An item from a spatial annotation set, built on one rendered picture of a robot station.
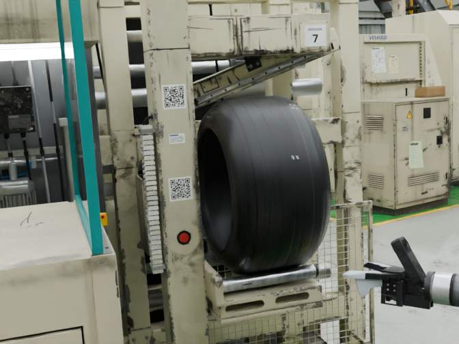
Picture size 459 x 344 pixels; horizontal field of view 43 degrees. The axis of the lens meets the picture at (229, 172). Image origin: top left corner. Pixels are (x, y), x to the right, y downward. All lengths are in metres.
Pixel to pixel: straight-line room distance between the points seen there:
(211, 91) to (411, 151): 4.56
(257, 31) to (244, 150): 0.60
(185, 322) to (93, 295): 0.96
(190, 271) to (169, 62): 0.67
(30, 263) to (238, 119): 0.95
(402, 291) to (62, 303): 0.80
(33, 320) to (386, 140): 5.70
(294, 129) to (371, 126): 4.85
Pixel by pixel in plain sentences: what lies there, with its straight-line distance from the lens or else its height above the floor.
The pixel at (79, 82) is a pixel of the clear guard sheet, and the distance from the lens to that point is 0.98.
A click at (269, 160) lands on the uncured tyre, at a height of 1.31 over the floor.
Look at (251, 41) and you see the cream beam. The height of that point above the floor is 1.69.
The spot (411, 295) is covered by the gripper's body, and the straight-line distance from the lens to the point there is 1.48.
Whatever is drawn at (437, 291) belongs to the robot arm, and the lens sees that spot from 1.44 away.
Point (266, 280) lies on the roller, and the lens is 1.93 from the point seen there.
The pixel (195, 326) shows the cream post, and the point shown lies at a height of 0.75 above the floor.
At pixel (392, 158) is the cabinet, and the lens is 6.47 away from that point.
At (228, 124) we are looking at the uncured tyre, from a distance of 1.81.
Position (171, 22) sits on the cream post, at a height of 1.73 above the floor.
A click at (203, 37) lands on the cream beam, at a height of 1.71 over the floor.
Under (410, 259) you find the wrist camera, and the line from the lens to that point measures 1.45.
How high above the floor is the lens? 1.55
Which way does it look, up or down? 9 degrees down
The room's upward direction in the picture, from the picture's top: 3 degrees counter-clockwise
